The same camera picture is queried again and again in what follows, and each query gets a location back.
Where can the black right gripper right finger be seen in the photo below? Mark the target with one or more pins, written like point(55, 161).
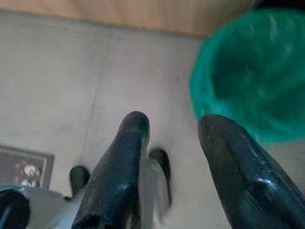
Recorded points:
point(243, 181)

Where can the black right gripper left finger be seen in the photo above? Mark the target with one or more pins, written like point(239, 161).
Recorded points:
point(119, 171)

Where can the brown wooden kitchen cabinet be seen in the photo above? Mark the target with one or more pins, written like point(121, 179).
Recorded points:
point(143, 14)

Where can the dark floral floor mat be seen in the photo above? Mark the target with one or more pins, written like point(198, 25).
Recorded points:
point(28, 171)

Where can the green plastic cup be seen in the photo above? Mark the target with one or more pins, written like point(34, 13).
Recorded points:
point(250, 71)

